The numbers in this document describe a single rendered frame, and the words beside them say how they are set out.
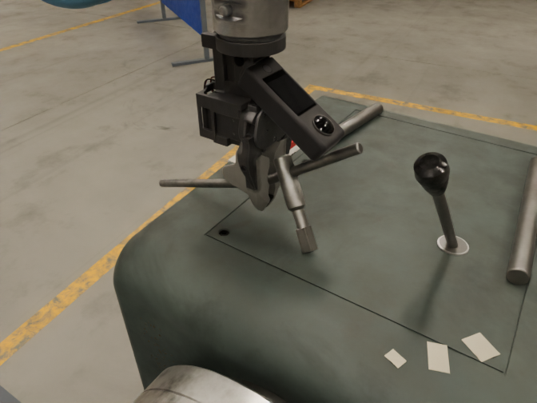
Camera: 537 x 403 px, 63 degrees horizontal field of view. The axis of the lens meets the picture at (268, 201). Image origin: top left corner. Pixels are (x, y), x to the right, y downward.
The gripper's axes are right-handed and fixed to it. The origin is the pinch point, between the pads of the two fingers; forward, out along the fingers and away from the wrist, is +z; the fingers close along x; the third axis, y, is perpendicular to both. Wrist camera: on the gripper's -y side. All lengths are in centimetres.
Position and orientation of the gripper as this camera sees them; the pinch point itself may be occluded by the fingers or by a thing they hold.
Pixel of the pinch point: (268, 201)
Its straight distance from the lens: 54.9
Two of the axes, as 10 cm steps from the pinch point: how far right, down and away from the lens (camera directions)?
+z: 0.0, 8.1, 5.9
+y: -8.3, -3.2, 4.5
